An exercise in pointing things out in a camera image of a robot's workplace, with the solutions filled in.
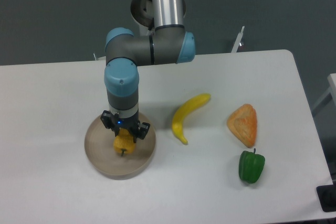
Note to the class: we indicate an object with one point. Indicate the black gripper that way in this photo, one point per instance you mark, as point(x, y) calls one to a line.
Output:
point(113, 122)

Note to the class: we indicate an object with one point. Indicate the black device at table edge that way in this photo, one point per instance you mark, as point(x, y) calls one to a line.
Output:
point(326, 195)

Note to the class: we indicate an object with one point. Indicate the white frame at right edge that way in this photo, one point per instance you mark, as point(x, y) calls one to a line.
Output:
point(326, 97)

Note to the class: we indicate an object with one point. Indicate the orange triangular bread piece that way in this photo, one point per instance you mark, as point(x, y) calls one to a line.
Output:
point(243, 124)

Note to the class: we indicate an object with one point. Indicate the beige round plate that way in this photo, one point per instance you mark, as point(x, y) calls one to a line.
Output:
point(102, 155)

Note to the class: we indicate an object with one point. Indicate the green bell pepper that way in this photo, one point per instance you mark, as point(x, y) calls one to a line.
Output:
point(250, 166)

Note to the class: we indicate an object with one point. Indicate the yellow banana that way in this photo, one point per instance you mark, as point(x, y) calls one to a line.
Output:
point(194, 103)

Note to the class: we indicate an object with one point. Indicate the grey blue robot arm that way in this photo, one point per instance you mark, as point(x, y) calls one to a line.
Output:
point(168, 42)

